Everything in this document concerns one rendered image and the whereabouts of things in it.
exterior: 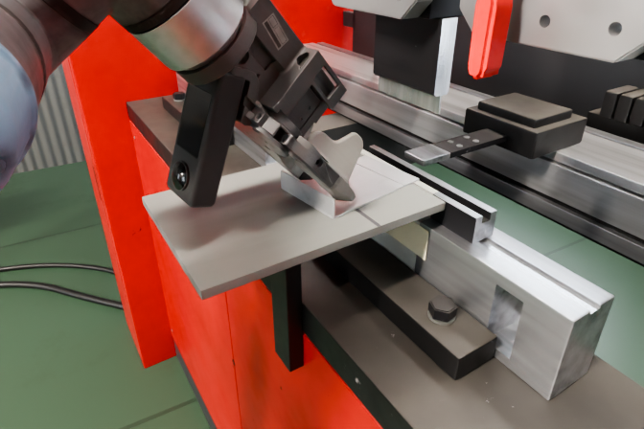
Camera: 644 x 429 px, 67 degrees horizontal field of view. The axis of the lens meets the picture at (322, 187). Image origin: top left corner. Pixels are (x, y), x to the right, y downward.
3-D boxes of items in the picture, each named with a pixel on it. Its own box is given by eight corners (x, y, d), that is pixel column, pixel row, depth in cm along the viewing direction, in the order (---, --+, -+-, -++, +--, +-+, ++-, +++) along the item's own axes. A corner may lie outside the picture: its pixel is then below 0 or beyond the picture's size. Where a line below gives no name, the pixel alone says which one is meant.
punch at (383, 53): (372, 92, 57) (376, 7, 53) (385, 89, 58) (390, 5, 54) (431, 116, 50) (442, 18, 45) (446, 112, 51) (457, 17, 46)
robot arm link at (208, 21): (154, 42, 30) (108, 25, 35) (204, 88, 33) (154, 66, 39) (228, -47, 31) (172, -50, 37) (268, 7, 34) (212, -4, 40)
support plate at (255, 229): (143, 204, 51) (141, 196, 51) (346, 151, 64) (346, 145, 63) (201, 301, 38) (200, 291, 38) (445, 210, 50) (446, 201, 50)
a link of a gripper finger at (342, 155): (396, 168, 48) (338, 106, 43) (362, 216, 47) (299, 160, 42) (377, 162, 50) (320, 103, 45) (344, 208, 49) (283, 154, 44)
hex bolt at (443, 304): (422, 312, 49) (423, 300, 48) (441, 303, 50) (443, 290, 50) (441, 328, 47) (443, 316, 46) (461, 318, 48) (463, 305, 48)
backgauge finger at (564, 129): (381, 153, 65) (384, 118, 62) (511, 118, 77) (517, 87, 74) (448, 190, 56) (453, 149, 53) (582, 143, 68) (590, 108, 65)
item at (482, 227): (355, 170, 63) (356, 149, 62) (373, 165, 65) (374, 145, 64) (471, 243, 49) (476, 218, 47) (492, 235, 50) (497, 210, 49)
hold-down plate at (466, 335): (295, 233, 68) (295, 214, 66) (328, 221, 70) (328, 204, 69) (454, 382, 45) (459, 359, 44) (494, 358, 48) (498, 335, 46)
